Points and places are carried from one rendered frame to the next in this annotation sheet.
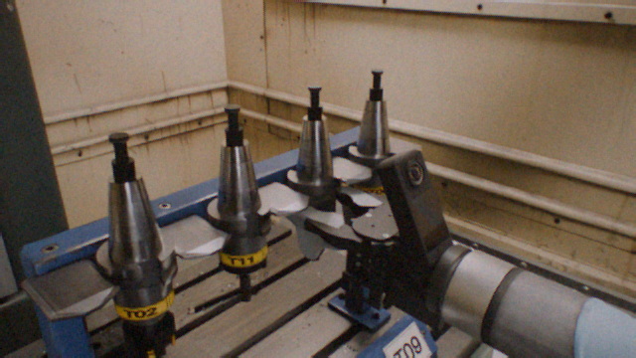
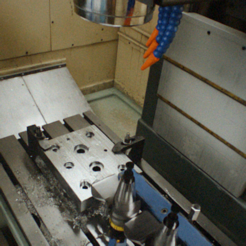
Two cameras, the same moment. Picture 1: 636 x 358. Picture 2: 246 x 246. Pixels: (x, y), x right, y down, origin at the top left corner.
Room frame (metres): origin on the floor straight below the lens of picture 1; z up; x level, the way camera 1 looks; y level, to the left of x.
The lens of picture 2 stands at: (0.37, -0.23, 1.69)
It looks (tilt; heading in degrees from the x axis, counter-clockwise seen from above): 36 degrees down; 95
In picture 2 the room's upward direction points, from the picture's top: 7 degrees clockwise
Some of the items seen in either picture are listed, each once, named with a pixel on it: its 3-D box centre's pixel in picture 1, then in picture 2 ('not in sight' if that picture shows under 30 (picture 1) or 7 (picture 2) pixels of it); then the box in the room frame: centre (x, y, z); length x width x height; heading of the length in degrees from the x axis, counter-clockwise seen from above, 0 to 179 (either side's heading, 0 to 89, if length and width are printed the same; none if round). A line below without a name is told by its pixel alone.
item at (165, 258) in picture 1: (138, 261); (123, 206); (0.36, 0.15, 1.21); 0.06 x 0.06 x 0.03
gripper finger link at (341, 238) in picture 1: (345, 231); not in sight; (0.45, -0.03, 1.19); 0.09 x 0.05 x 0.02; 62
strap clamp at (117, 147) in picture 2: not in sight; (127, 149); (0.33, 0.60, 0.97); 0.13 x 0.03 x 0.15; 47
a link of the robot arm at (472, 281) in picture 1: (478, 291); not in sight; (0.38, -0.15, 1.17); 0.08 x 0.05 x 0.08; 137
